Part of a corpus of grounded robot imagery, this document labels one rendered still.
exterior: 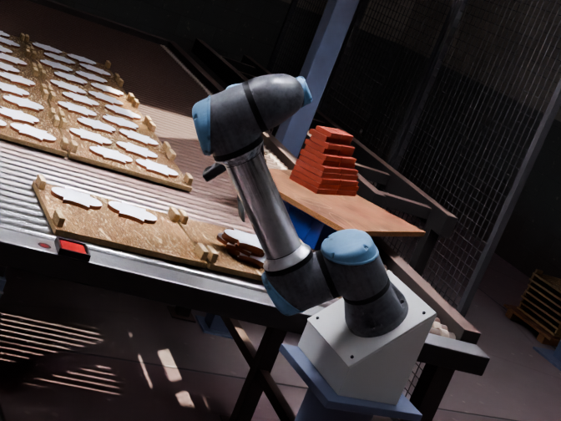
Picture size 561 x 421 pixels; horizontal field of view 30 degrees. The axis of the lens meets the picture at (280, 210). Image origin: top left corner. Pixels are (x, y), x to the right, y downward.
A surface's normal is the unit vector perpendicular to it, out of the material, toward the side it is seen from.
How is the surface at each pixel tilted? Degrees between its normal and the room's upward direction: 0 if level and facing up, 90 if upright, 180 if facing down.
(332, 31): 90
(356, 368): 90
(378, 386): 90
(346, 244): 38
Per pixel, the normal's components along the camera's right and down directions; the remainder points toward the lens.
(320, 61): 0.30, 0.35
